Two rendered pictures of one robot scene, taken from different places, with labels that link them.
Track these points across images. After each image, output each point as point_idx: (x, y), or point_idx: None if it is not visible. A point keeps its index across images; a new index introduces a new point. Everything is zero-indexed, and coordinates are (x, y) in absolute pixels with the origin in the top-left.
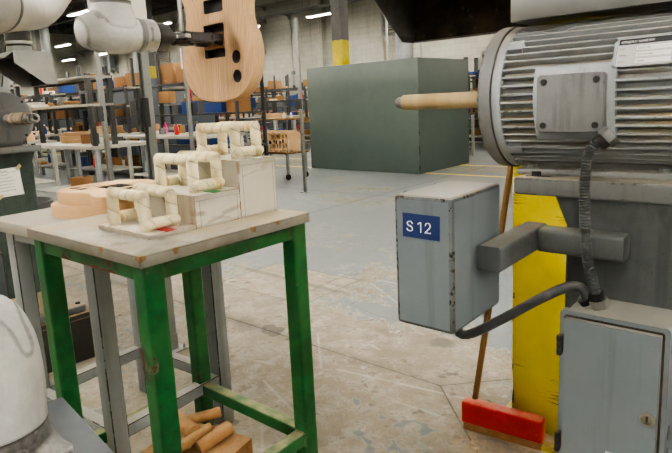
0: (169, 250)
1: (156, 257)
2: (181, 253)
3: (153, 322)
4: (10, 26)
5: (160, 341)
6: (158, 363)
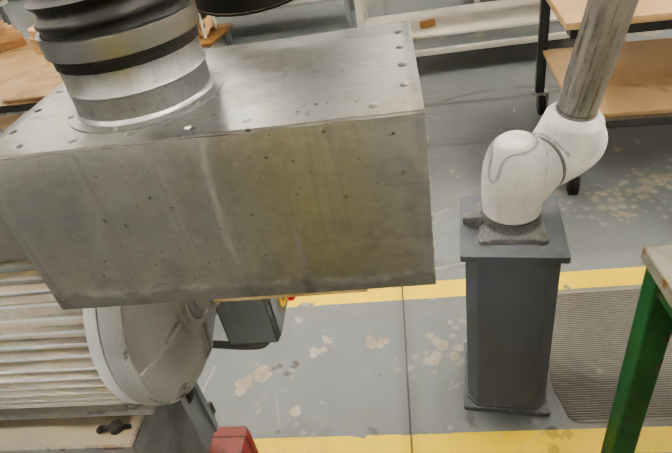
0: (660, 276)
1: (650, 265)
2: (666, 295)
3: (636, 314)
4: None
5: (634, 335)
6: (628, 347)
